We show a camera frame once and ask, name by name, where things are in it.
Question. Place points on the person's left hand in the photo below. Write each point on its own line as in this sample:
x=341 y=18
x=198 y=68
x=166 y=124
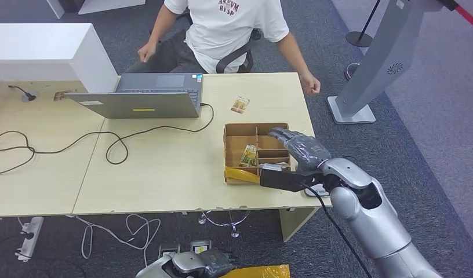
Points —
x=310 y=84

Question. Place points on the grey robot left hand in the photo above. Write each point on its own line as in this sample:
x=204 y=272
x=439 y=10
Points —
x=219 y=262

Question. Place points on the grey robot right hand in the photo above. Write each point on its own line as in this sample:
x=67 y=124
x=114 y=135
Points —
x=305 y=151

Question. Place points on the person's right hand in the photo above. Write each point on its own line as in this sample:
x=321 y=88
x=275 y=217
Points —
x=147 y=50

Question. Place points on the patterned ID card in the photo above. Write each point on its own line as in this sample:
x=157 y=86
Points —
x=240 y=104

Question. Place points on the person's left forearm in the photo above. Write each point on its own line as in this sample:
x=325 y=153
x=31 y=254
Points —
x=292 y=53

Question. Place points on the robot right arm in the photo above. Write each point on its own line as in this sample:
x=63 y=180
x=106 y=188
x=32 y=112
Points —
x=367 y=222

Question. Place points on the person's right forearm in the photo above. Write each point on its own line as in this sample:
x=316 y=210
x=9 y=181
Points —
x=161 y=25

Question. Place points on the white key cards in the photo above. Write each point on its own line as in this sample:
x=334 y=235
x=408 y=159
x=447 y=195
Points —
x=273 y=166

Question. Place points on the grey card reader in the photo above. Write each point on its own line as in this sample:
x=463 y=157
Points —
x=317 y=190

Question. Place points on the green yellow card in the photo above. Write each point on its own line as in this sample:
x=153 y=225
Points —
x=248 y=156

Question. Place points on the person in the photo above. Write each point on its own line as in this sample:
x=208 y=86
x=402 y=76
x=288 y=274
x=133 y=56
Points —
x=229 y=34

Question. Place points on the steel floor socket yellow label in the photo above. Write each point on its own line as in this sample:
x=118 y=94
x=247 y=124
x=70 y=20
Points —
x=200 y=247

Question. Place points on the yellow floor tape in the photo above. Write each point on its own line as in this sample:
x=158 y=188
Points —
x=259 y=272

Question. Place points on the round floor base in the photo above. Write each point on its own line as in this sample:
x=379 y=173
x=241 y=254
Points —
x=351 y=72

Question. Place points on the grey laptop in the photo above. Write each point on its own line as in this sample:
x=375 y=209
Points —
x=144 y=101

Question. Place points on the steel floor socket with plug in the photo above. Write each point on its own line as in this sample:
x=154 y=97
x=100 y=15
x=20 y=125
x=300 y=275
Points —
x=169 y=247

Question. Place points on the white cabinet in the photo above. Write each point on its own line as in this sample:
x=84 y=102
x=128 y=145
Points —
x=106 y=4

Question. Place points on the cardboard divider box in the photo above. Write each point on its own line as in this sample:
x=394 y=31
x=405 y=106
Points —
x=236 y=130

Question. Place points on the wooden desk leg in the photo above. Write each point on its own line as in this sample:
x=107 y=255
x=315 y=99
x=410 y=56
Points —
x=294 y=226

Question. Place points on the black office chair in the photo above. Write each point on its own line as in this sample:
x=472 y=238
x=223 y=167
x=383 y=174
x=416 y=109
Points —
x=236 y=57

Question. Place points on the silver kiosk stand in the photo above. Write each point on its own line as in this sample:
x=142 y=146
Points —
x=386 y=50

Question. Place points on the brown desk sticker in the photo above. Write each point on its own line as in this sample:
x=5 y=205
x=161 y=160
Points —
x=63 y=96

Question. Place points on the white counter block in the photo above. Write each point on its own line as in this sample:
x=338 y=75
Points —
x=40 y=50

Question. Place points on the red barrier belt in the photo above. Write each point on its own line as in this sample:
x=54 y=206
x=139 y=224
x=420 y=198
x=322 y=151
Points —
x=470 y=17

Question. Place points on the white power strip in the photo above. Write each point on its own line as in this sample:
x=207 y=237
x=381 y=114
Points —
x=29 y=238

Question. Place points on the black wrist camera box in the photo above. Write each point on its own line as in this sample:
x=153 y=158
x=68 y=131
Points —
x=278 y=179

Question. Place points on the black stanchion post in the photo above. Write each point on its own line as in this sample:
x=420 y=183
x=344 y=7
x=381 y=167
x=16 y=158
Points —
x=358 y=39

